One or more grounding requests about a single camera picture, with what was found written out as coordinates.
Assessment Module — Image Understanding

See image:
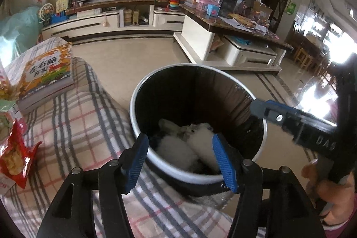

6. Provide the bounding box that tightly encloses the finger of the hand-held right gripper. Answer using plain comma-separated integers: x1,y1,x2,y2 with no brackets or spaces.
266,100,336,132
249,99,296,131

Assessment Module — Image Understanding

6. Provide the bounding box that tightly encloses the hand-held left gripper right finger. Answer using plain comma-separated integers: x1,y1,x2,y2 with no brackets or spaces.
212,132,327,238

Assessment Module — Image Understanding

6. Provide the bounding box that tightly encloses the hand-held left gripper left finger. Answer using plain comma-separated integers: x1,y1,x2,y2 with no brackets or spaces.
33,133,149,238

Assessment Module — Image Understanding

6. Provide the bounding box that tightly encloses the white plastic container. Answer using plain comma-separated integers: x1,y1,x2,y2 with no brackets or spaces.
186,123,221,172

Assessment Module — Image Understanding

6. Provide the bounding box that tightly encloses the white foam fruit net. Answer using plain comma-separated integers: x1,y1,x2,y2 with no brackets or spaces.
155,135,200,172

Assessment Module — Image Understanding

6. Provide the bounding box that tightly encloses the white round trash bin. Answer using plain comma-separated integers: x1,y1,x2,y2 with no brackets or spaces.
130,63,268,198

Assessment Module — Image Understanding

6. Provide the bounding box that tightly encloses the red snack bag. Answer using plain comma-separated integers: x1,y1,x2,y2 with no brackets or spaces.
0,119,42,195

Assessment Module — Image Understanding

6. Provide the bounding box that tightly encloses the person's right forearm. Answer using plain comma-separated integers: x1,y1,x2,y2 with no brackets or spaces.
324,220,357,238

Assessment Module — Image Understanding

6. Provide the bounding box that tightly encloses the person's right hand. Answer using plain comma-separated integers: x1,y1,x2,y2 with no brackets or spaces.
303,158,357,227

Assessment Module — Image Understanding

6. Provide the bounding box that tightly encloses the plaid blanket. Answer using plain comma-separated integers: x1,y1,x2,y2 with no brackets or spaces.
0,37,265,238

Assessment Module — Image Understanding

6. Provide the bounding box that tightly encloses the white drawer unit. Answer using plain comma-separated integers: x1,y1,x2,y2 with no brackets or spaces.
222,34,282,68

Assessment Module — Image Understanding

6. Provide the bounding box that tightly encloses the wooden stool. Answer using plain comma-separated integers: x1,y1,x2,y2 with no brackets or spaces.
294,46,315,71

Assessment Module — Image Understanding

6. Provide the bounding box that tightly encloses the white paper sheet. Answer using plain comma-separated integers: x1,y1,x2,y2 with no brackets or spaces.
220,18,251,32

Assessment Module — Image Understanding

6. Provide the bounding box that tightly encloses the glass display cabinet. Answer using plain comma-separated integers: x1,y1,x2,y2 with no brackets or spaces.
296,0,352,60

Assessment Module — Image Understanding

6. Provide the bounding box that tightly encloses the yellow picture board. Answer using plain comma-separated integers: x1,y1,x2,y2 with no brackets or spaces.
228,13,255,28

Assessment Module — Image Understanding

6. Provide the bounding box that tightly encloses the brown cardboard box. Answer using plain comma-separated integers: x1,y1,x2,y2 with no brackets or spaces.
252,0,273,21

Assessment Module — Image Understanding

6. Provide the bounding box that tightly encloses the marble top coffee table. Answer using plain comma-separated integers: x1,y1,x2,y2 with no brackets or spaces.
173,2,295,66

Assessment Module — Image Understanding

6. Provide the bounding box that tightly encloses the small blue box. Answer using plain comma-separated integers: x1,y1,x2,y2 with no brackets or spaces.
206,4,221,16

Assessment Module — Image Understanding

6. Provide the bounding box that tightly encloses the black storage basket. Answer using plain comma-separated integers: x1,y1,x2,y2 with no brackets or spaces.
220,0,239,12

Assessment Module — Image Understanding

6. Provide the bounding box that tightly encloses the orange picture book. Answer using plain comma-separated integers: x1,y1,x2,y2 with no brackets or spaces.
15,41,76,116

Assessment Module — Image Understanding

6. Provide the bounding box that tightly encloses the white TV cabinet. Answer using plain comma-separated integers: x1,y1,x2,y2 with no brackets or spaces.
41,0,186,39

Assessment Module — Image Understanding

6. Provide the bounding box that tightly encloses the blue toy tray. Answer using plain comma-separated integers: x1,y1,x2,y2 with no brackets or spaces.
50,13,69,24

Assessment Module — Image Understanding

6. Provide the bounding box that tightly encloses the yellow green toy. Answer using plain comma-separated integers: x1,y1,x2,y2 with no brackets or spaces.
55,0,70,12

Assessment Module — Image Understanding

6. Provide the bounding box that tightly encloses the white ferris wheel toy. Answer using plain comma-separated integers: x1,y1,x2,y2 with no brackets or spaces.
38,2,55,25

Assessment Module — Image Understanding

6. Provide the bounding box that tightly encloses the teal covered sofa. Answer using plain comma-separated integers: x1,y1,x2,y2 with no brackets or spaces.
0,5,44,60

